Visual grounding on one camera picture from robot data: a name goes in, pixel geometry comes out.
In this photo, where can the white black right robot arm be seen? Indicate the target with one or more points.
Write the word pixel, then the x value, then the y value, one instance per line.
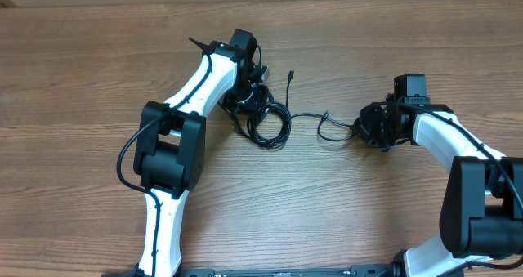
pixel 481 215

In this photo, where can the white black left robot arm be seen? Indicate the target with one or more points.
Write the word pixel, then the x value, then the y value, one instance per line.
pixel 170 142

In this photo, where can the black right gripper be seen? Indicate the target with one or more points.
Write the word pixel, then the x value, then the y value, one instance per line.
pixel 363 128

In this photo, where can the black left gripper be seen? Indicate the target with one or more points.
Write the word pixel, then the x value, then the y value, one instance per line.
pixel 251 106

